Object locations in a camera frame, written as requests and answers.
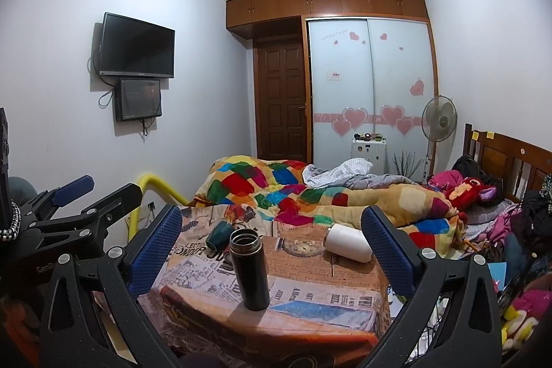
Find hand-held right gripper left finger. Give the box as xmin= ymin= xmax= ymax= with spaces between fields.
xmin=40 ymin=204 xmax=184 ymax=368

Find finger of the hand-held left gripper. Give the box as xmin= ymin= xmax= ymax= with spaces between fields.
xmin=21 ymin=175 xmax=96 ymax=219
xmin=19 ymin=183 xmax=143 ymax=256

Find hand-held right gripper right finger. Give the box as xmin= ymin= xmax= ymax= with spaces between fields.
xmin=361 ymin=204 xmax=504 ymax=368

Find white cup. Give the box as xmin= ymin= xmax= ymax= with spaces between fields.
xmin=324 ymin=223 xmax=374 ymax=263

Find dark green cup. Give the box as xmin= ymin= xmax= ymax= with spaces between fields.
xmin=205 ymin=220 xmax=236 ymax=250

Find orange cloth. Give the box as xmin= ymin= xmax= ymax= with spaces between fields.
xmin=0 ymin=298 xmax=42 ymax=361

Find glass ashtray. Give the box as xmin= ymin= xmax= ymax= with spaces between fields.
xmin=282 ymin=238 xmax=326 ymax=258

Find bundle of dark twigs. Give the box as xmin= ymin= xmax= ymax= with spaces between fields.
xmin=392 ymin=150 xmax=426 ymax=182

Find pink cloth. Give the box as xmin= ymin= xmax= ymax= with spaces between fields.
xmin=428 ymin=170 xmax=465 ymax=193

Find white checked sheet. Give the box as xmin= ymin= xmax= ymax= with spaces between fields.
xmin=301 ymin=160 xmax=374 ymax=186

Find black thermos bottle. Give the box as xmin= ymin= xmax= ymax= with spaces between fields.
xmin=229 ymin=228 xmax=272 ymax=312

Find newspaper-covered small table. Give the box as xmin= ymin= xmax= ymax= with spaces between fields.
xmin=137 ymin=204 xmax=392 ymax=362

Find small white appliance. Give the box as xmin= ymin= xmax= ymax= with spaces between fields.
xmin=351 ymin=133 xmax=387 ymax=176

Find red plush toy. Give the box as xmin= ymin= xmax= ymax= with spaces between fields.
xmin=443 ymin=177 xmax=504 ymax=212

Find blue book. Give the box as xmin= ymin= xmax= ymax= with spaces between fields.
xmin=489 ymin=261 xmax=510 ymax=296

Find black bag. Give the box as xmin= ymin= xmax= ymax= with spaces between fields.
xmin=452 ymin=155 xmax=484 ymax=180

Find colourful patchwork quilt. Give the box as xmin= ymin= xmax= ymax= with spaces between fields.
xmin=191 ymin=155 xmax=472 ymax=253

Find standing electric fan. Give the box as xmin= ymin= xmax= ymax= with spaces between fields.
xmin=421 ymin=95 xmax=458 ymax=180

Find pile of dark clothes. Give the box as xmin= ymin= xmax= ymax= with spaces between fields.
xmin=496 ymin=174 xmax=552 ymax=308

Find yellow plush toy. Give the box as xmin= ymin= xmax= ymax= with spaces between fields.
xmin=501 ymin=305 xmax=541 ymax=352

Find wooden bed headboard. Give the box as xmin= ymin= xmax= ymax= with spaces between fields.
xmin=463 ymin=122 xmax=552 ymax=214

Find frosted wardrobe door with hearts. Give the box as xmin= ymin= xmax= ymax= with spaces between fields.
xmin=368 ymin=17 xmax=437 ymax=181
xmin=306 ymin=18 xmax=374 ymax=168

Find brown wooden door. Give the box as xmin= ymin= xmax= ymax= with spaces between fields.
xmin=253 ymin=38 xmax=308 ymax=162

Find wooden overhead cabinets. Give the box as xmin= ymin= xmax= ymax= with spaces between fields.
xmin=225 ymin=0 xmax=432 ymax=42

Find yellow pipe rail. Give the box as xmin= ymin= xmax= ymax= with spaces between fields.
xmin=128 ymin=173 xmax=190 ymax=240

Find small black wall monitor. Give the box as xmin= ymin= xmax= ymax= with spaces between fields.
xmin=114 ymin=78 xmax=163 ymax=123

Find wall-mounted black television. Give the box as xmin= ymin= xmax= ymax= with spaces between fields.
xmin=99 ymin=11 xmax=176 ymax=79

